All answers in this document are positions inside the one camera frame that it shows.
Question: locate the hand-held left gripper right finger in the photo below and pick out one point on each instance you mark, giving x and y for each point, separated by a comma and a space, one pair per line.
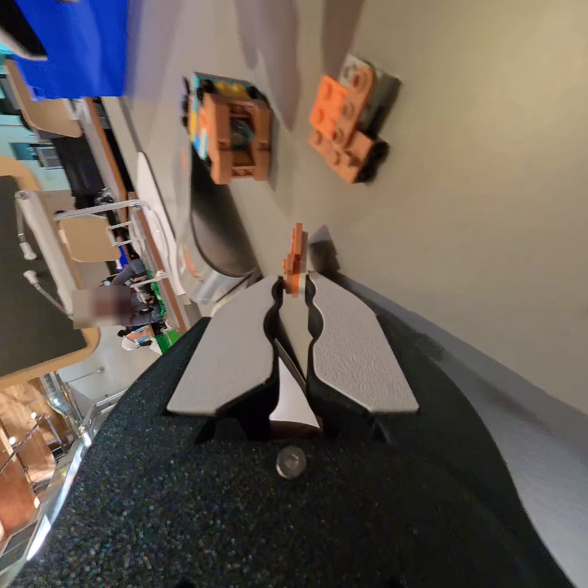
363, 363

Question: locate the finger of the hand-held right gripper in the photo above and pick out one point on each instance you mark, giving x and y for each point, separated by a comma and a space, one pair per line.
23, 45

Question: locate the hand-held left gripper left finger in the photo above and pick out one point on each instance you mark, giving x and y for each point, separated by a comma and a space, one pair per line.
225, 363

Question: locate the small brick plate stack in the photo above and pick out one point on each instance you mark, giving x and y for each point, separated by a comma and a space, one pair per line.
296, 266

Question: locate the small brown brick assembly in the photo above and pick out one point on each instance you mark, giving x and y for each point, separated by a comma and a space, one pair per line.
340, 119

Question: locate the large blue plastic bin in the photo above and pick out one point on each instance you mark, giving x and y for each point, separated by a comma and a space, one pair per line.
78, 46

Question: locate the grey building instruction booklet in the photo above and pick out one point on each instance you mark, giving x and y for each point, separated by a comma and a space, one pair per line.
220, 229

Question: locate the white tablet stand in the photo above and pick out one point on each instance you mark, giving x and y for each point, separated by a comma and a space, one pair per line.
151, 193

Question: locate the black panel with wooden rim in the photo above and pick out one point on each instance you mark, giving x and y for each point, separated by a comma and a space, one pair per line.
27, 285

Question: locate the multicoloured brick model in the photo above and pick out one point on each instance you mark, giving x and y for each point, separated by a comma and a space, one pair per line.
234, 138

